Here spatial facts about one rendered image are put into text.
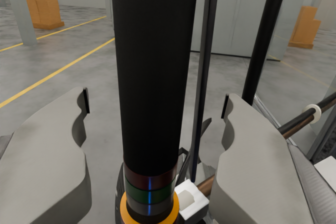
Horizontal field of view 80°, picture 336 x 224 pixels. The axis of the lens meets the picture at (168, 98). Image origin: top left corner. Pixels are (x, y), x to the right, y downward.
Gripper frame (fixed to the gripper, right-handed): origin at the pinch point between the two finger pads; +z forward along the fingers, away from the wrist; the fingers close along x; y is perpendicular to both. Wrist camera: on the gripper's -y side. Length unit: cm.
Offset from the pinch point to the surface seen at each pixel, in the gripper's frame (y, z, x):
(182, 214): 11.1, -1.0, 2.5
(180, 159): 52, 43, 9
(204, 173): 49, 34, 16
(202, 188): 11.1, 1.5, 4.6
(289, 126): 10.1, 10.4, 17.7
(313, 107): 10.1, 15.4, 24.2
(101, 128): 166, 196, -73
